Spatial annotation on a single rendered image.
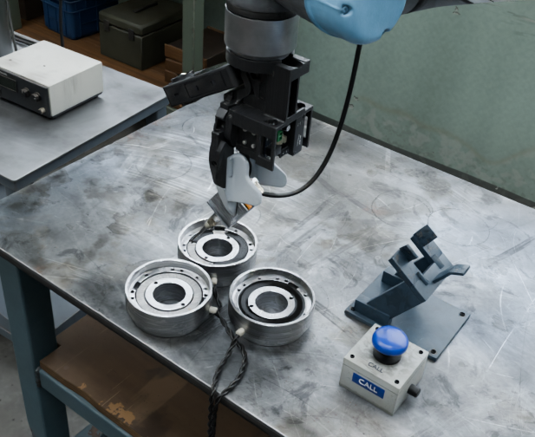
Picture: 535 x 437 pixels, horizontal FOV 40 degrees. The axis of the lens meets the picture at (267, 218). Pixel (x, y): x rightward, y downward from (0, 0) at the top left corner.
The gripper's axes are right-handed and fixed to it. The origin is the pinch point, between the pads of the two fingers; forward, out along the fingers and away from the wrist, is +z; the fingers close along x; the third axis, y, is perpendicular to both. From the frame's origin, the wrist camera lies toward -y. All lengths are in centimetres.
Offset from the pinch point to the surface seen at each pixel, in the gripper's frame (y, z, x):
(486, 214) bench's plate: 20.1, 13.2, 37.5
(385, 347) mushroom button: 24.0, 6.1, -4.2
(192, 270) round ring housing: -2.7, 9.9, -4.6
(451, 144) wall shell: -27, 73, 159
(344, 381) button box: 20.9, 12.2, -6.0
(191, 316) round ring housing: 2.7, 9.7, -11.2
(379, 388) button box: 25.1, 10.3, -6.1
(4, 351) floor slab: -81, 93, 14
